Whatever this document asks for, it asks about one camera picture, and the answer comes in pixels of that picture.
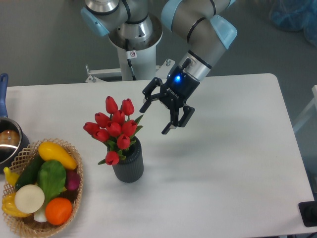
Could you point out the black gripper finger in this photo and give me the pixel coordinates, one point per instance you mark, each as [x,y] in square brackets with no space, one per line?
[147,92]
[174,118]

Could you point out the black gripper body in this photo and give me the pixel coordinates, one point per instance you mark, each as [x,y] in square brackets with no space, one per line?
[178,87]

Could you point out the red tulip bouquet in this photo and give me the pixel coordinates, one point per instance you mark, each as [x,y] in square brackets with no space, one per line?
[115,130]

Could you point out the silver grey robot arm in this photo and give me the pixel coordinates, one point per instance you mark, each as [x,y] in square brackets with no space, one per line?
[135,33]

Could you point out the dark grey ribbed vase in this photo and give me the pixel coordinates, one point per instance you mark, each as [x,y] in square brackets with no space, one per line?
[131,168]

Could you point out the yellow squash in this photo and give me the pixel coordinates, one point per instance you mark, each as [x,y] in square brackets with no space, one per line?
[51,151]

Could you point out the purple red onion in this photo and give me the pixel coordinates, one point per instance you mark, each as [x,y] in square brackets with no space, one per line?
[72,181]

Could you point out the blue plastic bag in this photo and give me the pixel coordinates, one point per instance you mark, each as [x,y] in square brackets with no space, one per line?
[296,15]

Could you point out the green lettuce leaf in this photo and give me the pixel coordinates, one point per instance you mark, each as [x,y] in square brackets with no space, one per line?
[51,179]

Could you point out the black device at table edge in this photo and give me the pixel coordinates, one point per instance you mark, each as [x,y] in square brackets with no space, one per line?
[308,211]

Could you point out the green cucumber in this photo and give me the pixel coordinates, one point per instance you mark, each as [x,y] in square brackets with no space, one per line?
[30,173]

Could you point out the orange fruit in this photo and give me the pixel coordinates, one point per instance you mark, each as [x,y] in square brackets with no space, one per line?
[58,211]

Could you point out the white round onion slice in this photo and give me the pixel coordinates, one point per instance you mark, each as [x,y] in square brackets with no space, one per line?
[29,198]

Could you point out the yellow banana tip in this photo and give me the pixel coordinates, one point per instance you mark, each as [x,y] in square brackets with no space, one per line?
[10,176]

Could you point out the yellow bell pepper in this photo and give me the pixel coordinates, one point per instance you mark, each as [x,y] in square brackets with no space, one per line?
[9,207]

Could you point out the woven wicker basket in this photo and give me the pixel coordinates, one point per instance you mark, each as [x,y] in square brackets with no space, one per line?
[27,227]

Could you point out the white frame at right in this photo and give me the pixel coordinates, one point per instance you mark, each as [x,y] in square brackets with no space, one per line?
[309,110]

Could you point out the blue handled saucepan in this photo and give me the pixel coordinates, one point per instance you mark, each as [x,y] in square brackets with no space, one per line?
[12,138]

